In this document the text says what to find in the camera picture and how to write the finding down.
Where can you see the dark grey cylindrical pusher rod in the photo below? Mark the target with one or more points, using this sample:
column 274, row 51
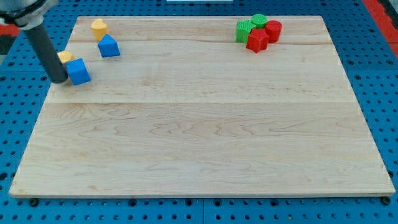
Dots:
column 43, row 47

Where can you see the yellow hexagon block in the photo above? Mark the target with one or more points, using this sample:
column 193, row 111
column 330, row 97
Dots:
column 65, row 56

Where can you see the blue triangle block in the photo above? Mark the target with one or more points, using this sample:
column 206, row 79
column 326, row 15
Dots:
column 108, row 47

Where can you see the blue cube block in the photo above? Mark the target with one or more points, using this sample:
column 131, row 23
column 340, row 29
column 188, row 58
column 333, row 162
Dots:
column 77, row 71

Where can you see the yellow heart block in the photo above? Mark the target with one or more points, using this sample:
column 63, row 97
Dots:
column 99, row 29

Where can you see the light wooden board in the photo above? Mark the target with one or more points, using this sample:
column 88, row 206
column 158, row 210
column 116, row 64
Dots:
column 186, row 111

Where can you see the green star block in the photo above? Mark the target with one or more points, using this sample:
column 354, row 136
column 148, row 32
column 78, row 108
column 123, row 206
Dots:
column 243, row 29

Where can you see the red star block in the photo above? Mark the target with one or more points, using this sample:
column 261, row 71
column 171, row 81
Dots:
column 258, row 40

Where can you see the green cylinder block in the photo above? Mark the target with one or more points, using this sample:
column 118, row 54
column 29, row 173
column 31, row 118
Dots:
column 259, row 20

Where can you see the red cylinder block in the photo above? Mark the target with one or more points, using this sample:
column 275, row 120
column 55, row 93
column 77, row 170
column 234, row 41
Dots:
column 273, row 29

